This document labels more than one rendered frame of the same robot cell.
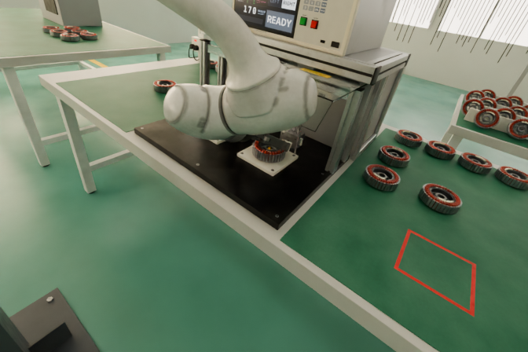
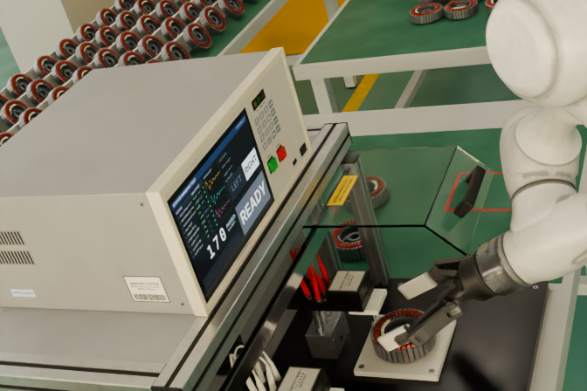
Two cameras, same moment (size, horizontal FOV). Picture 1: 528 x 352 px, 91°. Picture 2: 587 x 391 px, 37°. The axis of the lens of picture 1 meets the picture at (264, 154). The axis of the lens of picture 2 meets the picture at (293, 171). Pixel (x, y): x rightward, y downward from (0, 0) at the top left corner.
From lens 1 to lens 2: 160 cm
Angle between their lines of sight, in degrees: 78
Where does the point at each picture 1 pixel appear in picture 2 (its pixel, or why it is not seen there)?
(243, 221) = (564, 319)
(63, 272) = not seen: outside the picture
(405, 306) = not seen: hidden behind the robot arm
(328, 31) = (293, 143)
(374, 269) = not seen: hidden behind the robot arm
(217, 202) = (558, 357)
